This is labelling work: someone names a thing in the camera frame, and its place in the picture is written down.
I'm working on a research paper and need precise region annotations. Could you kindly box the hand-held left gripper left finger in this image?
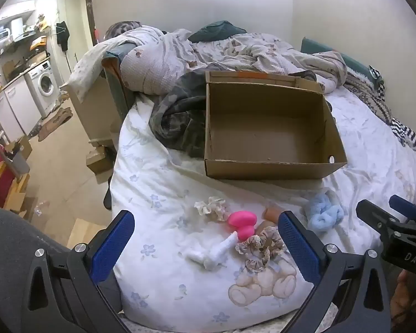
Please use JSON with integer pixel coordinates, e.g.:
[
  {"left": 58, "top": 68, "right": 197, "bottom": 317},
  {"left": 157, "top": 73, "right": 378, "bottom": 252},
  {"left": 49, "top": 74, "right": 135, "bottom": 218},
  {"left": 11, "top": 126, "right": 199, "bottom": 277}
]
[{"left": 28, "top": 210, "right": 136, "bottom": 333}]

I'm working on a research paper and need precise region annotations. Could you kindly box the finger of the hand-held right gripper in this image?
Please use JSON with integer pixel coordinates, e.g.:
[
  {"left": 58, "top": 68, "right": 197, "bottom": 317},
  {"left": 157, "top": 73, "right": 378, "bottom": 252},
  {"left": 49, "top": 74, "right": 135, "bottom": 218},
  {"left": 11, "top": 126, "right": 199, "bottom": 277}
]
[
  {"left": 389, "top": 195, "right": 416, "bottom": 221},
  {"left": 356, "top": 199, "right": 403, "bottom": 231}
]

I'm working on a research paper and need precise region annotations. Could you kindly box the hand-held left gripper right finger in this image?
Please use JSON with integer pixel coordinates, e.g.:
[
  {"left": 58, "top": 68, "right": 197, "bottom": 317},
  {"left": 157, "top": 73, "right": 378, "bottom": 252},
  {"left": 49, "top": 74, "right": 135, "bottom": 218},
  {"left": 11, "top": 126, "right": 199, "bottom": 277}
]
[{"left": 277, "top": 210, "right": 392, "bottom": 333}]

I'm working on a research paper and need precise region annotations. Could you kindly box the brown floral scrunchie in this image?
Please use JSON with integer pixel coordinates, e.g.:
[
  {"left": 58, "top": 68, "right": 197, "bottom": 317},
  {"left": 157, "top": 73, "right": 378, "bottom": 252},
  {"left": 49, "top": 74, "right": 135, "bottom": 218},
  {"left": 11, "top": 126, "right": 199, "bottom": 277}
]
[{"left": 235, "top": 226, "right": 288, "bottom": 273}]

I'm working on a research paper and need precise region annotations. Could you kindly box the light blue fluffy scrunchie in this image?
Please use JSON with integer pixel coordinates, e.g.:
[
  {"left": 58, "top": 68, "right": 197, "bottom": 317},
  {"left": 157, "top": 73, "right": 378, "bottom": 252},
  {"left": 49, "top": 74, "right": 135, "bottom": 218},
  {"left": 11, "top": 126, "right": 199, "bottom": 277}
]
[{"left": 305, "top": 191, "right": 344, "bottom": 231}]

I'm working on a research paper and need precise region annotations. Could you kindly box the peach foam sponge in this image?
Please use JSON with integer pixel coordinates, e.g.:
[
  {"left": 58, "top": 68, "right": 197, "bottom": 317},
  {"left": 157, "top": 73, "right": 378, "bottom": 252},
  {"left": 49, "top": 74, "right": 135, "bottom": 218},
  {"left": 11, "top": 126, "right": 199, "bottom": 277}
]
[{"left": 265, "top": 206, "right": 285, "bottom": 221}]

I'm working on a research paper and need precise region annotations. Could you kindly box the cream floral scrunchie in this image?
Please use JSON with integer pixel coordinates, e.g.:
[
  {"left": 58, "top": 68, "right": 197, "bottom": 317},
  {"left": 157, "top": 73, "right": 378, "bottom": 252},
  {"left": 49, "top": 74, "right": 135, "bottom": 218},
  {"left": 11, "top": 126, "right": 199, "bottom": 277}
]
[{"left": 194, "top": 196, "right": 229, "bottom": 222}]

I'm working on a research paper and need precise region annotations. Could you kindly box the brown cardboard box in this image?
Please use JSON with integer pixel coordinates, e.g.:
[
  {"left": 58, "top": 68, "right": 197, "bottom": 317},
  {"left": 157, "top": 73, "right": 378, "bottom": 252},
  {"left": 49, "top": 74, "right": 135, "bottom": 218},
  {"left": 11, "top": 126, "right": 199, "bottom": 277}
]
[{"left": 204, "top": 71, "right": 348, "bottom": 180}]

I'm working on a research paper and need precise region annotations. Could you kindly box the person's right hand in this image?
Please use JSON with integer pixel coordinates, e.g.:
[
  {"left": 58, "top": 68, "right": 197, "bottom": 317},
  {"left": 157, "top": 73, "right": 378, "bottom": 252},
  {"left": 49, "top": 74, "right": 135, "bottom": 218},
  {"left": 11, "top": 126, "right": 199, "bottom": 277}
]
[{"left": 390, "top": 270, "right": 416, "bottom": 333}]

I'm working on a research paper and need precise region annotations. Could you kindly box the black white striped cloth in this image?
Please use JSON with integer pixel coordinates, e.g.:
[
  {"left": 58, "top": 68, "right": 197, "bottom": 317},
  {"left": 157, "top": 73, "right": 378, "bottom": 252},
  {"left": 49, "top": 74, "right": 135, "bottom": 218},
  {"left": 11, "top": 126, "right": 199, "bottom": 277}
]
[{"left": 391, "top": 118, "right": 416, "bottom": 155}]

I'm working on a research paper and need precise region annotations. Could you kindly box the white bear print bed sheet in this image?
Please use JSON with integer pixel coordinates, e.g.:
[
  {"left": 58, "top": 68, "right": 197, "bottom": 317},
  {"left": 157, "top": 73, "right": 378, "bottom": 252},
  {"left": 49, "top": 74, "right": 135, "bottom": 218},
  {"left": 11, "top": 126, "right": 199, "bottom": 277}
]
[{"left": 111, "top": 87, "right": 416, "bottom": 330}]

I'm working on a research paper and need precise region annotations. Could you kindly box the small cardboard box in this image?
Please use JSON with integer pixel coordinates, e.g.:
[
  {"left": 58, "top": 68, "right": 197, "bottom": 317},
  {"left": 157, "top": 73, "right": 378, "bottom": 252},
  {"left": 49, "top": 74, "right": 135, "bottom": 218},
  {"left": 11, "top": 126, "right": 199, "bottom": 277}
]
[{"left": 86, "top": 147, "right": 116, "bottom": 175}]

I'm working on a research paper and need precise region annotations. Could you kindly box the patterned knit blanket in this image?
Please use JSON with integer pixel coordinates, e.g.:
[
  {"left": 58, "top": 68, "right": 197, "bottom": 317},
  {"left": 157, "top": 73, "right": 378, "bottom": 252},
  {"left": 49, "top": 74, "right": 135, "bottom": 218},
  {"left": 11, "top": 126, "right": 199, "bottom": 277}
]
[{"left": 343, "top": 65, "right": 393, "bottom": 123}]

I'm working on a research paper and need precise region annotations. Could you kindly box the brown floor rug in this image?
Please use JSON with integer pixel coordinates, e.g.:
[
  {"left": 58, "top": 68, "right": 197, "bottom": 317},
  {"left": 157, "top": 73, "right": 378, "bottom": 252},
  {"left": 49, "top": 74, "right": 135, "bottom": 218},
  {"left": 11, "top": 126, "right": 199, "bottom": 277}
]
[{"left": 37, "top": 107, "right": 73, "bottom": 142}]

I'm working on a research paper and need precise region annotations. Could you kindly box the beige nightstand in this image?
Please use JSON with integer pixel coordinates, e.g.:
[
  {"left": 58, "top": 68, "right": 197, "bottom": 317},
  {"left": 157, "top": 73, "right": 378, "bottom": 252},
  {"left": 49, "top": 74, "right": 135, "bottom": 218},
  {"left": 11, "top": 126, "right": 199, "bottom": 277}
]
[{"left": 60, "top": 58, "right": 127, "bottom": 147}]

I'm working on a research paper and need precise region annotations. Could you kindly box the camouflage blanket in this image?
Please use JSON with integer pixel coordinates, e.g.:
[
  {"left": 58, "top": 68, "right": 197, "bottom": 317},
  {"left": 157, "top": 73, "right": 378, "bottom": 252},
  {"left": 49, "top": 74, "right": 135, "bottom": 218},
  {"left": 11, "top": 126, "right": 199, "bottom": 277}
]
[{"left": 149, "top": 62, "right": 209, "bottom": 158}]

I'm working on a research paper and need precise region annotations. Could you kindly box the teal pillow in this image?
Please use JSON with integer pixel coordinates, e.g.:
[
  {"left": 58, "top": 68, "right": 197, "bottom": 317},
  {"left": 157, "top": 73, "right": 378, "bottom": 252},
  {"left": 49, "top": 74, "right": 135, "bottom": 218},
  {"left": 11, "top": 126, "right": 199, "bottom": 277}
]
[{"left": 300, "top": 36, "right": 380, "bottom": 81}]

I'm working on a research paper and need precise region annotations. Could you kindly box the white cabinet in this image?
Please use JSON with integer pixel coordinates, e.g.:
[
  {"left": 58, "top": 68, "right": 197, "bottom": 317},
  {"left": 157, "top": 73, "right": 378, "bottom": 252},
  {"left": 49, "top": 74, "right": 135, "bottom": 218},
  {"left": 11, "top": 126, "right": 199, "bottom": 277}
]
[{"left": 0, "top": 75, "right": 41, "bottom": 143}]

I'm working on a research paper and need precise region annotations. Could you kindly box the white washing machine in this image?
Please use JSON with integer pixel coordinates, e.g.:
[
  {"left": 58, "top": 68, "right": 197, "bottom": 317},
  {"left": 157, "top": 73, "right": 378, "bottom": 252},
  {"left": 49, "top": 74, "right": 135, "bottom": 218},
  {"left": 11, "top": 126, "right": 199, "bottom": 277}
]
[{"left": 24, "top": 60, "right": 62, "bottom": 118}]

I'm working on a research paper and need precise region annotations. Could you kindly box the white printed duvet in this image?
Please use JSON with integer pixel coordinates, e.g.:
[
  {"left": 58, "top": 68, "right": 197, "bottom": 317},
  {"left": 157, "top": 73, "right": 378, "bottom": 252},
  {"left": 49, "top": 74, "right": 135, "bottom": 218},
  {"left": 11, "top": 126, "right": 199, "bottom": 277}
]
[{"left": 120, "top": 27, "right": 347, "bottom": 95}]

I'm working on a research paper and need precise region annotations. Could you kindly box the grey striped pillow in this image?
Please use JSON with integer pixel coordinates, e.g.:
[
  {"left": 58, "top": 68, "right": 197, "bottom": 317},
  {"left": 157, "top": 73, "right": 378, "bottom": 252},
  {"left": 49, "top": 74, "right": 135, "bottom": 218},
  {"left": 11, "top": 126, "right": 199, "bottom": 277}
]
[{"left": 106, "top": 21, "right": 143, "bottom": 41}]

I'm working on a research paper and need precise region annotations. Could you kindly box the black hanging bag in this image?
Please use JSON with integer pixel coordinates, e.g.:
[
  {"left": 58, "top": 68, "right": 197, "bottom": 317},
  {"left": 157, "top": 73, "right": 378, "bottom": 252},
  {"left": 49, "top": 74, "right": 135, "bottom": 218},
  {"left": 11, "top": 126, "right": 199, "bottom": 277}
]
[{"left": 56, "top": 21, "right": 71, "bottom": 51}]

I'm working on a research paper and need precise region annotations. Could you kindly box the dark green cloth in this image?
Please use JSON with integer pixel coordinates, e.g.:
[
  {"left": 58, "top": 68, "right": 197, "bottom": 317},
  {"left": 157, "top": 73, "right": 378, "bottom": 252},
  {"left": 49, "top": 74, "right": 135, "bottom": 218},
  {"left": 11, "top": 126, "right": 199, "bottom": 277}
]
[{"left": 188, "top": 21, "right": 247, "bottom": 43}]

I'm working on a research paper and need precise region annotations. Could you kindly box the white water heater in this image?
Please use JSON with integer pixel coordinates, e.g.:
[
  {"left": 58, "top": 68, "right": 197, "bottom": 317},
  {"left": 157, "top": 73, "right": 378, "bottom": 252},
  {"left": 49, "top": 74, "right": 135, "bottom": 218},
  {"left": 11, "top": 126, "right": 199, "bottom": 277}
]
[{"left": 10, "top": 17, "right": 23, "bottom": 39}]

